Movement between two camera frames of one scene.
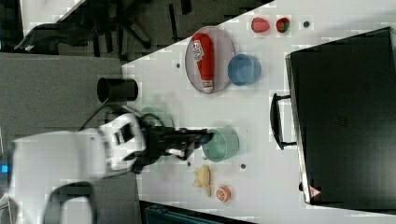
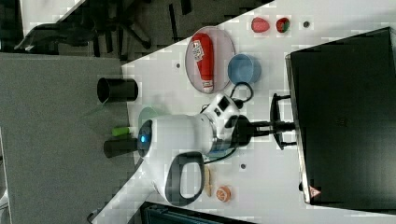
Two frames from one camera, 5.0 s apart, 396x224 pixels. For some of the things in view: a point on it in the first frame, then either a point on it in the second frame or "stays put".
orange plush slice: [223, 193] stays put
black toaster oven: [343, 105] stays put
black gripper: [160, 140] to [245, 129]
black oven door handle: [275, 121] stays put
